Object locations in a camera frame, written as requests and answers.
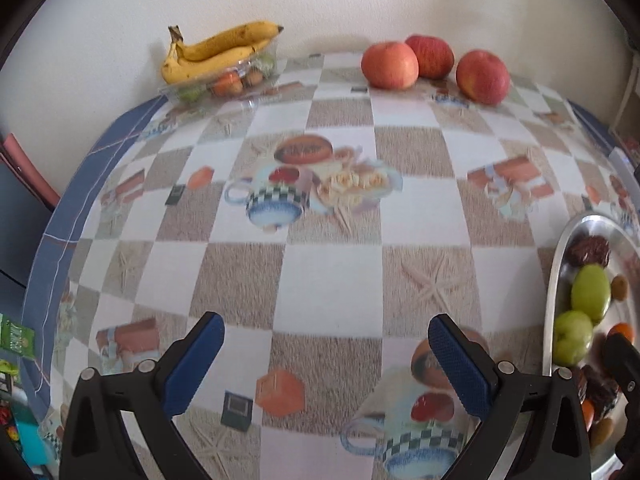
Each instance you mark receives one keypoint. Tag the clear plastic fruit container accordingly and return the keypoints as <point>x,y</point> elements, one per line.
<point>250,91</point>

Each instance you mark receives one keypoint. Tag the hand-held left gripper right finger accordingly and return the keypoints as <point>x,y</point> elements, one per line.
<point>460,365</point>

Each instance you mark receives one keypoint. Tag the silver metal plate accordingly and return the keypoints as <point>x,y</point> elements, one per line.
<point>560,280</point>

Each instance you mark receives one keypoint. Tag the round green fruit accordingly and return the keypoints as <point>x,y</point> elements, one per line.
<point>572,337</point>

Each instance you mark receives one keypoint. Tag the dark blue panel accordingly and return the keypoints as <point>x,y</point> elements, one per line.
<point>20,230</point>

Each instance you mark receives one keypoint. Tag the green packet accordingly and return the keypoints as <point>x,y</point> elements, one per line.
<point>16,336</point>

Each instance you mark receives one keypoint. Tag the round dark brown date cluster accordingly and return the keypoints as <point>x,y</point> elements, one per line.
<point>597,390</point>

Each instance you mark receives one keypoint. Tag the printed checkered tablecloth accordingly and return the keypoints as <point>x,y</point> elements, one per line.
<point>325,270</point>

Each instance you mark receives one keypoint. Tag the oval green fruit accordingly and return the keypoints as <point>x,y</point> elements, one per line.
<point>591,292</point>

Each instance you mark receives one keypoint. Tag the red apple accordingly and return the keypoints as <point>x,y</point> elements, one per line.
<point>432,54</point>
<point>482,76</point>
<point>390,65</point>

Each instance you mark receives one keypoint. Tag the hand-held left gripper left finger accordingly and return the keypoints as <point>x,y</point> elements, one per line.
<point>192,365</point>

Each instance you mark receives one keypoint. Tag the teal box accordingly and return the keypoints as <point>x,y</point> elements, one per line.
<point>32,437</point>

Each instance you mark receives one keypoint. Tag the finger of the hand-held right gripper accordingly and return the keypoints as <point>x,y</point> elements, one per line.
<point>631,452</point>
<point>622,362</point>

